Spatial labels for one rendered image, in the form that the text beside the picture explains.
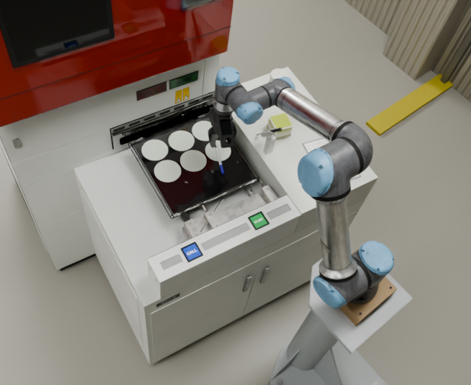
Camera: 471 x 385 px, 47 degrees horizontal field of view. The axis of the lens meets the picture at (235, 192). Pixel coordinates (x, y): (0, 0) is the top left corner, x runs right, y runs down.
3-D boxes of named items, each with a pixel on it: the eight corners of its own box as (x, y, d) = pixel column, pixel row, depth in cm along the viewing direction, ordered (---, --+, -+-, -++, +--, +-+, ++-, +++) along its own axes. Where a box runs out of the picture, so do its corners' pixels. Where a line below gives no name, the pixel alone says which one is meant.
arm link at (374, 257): (389, 277, 180) (405, 260, 169) (360, 297, 175) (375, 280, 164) (366, 249, 185) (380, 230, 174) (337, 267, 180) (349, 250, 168)
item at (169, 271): (147, 276, 188) (146, 259, 176) (280, 214, 207) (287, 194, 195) (159, 299, 184) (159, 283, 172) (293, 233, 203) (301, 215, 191)
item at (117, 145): (112, 148, 212) (111, 133, 204) (211, 111, 227) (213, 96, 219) (114, 152, 211) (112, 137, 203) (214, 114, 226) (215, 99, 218)
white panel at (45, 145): (19, 183, 202) (-11, 112, 169) (211, 111, 230) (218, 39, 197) (21, 189, 201) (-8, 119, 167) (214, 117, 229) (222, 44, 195)
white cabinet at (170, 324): (96, 260, 277) (72, 169, 208) (256, 189, 310) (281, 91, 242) (151, 373, 250) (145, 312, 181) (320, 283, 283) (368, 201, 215)
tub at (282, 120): (265, 127, 210) (268, 115, 204) (282, 122, 212) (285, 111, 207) (272, 141, 207) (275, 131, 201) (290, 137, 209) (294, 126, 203)
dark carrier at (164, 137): (132, 144, 208) (132, 143, 207) (211, 114, 220) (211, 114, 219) (172, 214, 194) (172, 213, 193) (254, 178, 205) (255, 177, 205)
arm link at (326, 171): (372, 296, 171) (362, 143, 143) (337, 320, 165) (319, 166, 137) (346, 278, 180) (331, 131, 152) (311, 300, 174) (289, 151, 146)
